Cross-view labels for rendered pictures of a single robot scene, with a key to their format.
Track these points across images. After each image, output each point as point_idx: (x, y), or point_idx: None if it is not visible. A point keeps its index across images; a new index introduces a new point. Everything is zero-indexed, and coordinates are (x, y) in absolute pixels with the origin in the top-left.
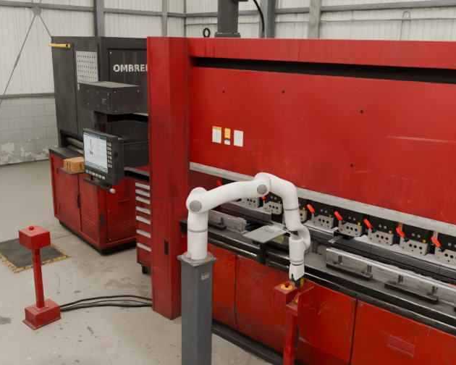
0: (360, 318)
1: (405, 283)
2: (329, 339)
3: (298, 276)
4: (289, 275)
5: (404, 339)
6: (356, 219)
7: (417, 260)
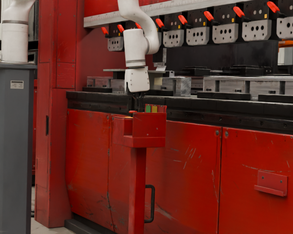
0: (225, 155)
1: (288, 92)
2: (195, 204)
3: (136, 87)
4: (125, 86)
5: (276, 170)
6: (230, 15)
7: None
